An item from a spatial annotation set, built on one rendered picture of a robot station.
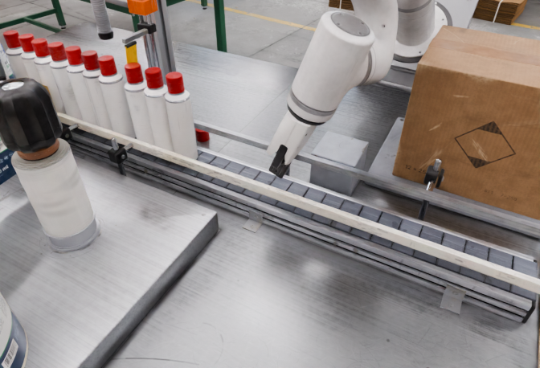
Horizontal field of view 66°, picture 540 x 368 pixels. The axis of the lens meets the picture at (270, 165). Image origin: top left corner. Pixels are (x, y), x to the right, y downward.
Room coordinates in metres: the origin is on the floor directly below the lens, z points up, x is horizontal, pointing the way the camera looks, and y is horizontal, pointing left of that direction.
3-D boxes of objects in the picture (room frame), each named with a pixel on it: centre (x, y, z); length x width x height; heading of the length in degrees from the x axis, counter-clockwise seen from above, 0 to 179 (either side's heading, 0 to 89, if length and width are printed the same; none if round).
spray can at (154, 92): (0.77, 0.23, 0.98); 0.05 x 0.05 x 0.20
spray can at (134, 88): (0.80, 0.28, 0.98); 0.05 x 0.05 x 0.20
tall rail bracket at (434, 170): (0.58, -0.30, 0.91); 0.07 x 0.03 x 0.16; 152
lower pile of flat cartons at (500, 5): (4.53, -2.32, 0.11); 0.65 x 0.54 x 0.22; 52
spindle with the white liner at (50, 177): (0.52, 0.36, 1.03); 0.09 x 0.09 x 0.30
